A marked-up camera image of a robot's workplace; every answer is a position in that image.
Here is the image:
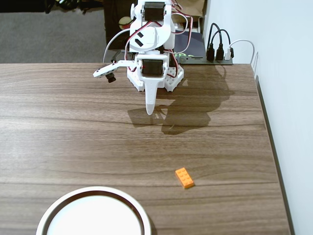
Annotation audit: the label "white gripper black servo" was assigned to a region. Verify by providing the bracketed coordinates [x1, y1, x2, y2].
[135, 53, 170, 116]

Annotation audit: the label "orange lego block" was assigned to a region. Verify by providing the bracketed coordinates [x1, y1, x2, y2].
[175, 167, 196, 189]

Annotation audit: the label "black electronics box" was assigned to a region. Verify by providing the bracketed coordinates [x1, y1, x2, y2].
[174, 31, 233, 66]

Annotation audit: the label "round red white object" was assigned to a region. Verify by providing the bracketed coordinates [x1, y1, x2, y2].
[118, 16, 133, 30]

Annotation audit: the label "dark cabinet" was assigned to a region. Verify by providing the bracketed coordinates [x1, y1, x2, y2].
[104, 0, 137, 51]

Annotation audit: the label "brown paper bag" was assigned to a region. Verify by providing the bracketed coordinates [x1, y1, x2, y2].
[171, 0, 205, 24]

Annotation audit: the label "black equipment pile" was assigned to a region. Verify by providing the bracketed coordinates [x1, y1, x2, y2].
[0, 0, 105, 14]

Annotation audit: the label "wrist camera on white mount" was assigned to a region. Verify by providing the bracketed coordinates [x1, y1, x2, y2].
[92, 61, 134, 84]

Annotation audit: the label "white camera cable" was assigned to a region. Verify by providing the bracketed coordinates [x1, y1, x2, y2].
[103, 29, 132, 63]

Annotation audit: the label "black usb cable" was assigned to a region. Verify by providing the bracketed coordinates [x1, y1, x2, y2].
[206, 23, 232, 61]
[210, 28, 235, 61]

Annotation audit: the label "red black white servo wires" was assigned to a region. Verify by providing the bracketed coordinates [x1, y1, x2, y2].
[168, 0, 194, 53]

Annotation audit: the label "white usb cable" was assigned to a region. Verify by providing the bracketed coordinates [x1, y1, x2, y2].
[224, 38, 255, 66]

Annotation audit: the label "thin metal wire loop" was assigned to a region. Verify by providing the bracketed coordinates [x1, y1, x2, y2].
[251, 51, 260, 77]

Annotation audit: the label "white plate with black ring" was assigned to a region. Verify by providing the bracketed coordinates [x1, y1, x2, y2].
[36, 186, 152, 235]

